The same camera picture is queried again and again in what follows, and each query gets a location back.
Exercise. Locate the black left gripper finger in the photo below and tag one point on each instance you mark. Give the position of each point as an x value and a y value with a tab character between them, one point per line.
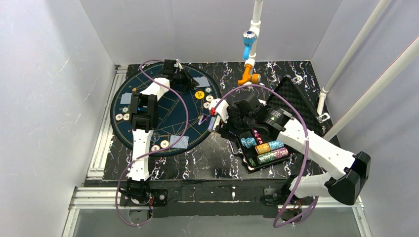
189	85
185	76

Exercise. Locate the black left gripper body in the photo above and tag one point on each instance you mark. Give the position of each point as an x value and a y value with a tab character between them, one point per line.
181	77

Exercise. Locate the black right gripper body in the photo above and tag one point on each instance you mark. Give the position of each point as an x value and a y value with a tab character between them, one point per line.
227	121

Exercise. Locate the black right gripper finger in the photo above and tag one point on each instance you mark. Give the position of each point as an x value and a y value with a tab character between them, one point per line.
227	134
231	126

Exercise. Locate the yellow big blind button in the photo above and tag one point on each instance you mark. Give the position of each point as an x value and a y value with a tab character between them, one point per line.
199	95

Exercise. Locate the clear dealer button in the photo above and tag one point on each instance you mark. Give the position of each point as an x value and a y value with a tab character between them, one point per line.
155	137

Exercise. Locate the boxed deck of playing cards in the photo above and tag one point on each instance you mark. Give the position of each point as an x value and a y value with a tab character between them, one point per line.
214	123

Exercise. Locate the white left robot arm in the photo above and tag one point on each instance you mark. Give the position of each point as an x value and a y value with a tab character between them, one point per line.
143	114

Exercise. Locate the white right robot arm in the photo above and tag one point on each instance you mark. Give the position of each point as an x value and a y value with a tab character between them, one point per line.
346	172

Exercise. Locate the light blue chip stack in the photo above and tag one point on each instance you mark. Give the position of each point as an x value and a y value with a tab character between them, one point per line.
248	142

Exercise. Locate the round dark blue poker mat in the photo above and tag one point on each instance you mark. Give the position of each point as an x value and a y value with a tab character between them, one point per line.
171	112

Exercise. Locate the black poker chip case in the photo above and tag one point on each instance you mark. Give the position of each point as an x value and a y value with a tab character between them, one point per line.
305	122

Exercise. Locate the yellow chip stack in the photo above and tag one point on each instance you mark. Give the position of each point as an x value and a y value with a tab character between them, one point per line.
262	148

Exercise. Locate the green and purple chip row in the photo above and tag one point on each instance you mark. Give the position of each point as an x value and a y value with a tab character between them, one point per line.
272	155

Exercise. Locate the white thin diagonal pole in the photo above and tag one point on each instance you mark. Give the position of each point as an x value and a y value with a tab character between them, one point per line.
370	22

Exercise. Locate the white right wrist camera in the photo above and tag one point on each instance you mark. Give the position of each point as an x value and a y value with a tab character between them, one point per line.
219	107

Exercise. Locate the white pipe camera stand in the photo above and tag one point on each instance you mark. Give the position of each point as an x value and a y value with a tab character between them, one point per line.
250	38

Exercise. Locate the aluminium frame rail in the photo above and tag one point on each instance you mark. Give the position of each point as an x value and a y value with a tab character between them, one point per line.
93	194

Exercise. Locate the white diagonal frame pole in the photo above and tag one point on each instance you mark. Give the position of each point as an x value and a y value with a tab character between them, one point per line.
410	53

